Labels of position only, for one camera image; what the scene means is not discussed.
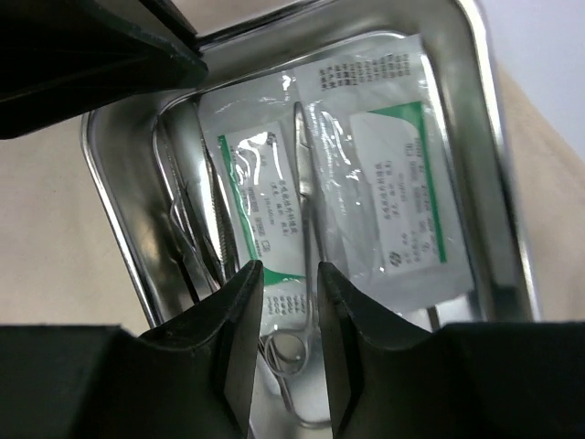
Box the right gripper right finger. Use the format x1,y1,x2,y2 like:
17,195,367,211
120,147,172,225
318,262,584,438

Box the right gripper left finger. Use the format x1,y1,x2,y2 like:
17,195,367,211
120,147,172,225
1,261,263,438

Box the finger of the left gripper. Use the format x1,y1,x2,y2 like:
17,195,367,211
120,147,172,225
1,1,208,140

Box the steel needle holder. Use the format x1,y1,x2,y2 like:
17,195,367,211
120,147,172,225
261,102,331,430

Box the beige surgical wrap cloth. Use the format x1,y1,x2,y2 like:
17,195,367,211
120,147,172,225
1,68,584,334

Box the stainless steel instrument tray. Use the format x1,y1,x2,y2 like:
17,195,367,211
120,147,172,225
81,1,537,438

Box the steel tweezers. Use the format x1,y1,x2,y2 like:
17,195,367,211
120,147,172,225
198,127,240,283

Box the green white suture packet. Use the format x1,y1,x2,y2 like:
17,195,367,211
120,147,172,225
197,70,306,335
293,35,474,313

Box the steel scalpel handle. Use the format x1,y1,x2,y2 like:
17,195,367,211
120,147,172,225
153,127,222,302

